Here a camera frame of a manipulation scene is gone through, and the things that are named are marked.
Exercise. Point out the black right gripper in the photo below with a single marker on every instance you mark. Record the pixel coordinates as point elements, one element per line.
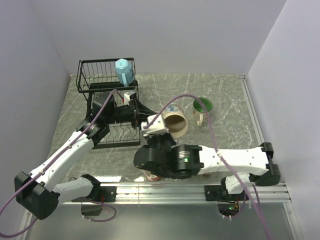
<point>150,138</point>

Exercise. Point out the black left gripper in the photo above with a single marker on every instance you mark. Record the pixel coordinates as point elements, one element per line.
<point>138,111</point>

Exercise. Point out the beige dragon print mug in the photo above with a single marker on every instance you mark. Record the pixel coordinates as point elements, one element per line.
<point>175,120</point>

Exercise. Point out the light blue faceted mug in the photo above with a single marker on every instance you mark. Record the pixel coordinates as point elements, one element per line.
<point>124,71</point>

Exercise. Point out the cream mug green inside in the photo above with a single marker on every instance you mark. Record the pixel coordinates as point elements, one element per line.
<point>201,113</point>

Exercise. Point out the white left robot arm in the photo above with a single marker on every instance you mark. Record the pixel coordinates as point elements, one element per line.
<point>39,191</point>

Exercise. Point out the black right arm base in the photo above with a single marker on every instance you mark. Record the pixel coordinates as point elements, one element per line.
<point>229,205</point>

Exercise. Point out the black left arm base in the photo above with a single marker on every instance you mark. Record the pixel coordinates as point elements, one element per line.
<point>105,193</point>

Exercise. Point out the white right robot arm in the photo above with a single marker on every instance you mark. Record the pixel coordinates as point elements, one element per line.
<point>163,157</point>

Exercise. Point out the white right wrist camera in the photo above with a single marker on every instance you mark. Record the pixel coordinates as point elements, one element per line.
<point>158,127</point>

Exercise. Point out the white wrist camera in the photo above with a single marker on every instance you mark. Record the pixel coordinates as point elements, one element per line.
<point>158,127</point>
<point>129,96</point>

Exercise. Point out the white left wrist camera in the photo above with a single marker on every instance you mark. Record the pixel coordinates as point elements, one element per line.
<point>129,96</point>

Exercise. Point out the pink mug orange handle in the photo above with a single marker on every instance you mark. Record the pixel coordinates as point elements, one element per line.
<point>150,176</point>

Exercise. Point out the black wire dish rack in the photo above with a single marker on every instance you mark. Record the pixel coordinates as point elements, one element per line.
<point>97,76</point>

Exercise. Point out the aluminium mounting rail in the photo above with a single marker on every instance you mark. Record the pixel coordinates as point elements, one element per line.
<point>172,193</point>

